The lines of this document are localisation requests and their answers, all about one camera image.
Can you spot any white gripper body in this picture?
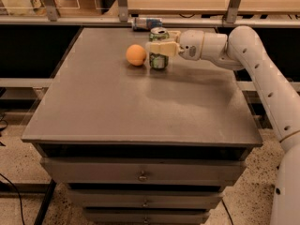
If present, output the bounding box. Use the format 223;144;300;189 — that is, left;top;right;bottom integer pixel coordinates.
179;30;204;61

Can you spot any green soda can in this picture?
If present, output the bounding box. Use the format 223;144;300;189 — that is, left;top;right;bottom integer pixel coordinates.
149;27;170;69

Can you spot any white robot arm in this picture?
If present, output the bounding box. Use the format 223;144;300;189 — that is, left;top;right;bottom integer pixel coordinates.
146;26;300;225

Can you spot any blue silver energy drink can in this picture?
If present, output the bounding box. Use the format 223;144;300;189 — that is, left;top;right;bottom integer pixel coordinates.
132;17;162;31

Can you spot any orange fruit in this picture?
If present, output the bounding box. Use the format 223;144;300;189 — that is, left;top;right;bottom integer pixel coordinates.
126;44;146;66

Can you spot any grey drawer cabinet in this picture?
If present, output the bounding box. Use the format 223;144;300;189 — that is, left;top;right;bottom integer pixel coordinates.
22;28;262;214

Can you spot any top grey drawer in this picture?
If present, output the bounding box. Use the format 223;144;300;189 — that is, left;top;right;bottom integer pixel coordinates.
40;157;245;187

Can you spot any grey drawer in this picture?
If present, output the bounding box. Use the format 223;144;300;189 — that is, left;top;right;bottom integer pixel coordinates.
40;157;245;187
83;209;209;225
67;189;221;210

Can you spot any middle grey drawer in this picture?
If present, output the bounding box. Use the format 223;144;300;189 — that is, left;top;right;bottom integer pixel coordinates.
67;189;221;210

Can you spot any bottom grey drawer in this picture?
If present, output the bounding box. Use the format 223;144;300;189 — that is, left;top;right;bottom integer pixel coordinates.
83;209;209;225

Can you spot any metal railing frame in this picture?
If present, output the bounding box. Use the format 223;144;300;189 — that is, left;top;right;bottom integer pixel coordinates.
0;0;300;28

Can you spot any black floor cable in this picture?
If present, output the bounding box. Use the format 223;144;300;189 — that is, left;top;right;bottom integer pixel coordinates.
0;172;26;225

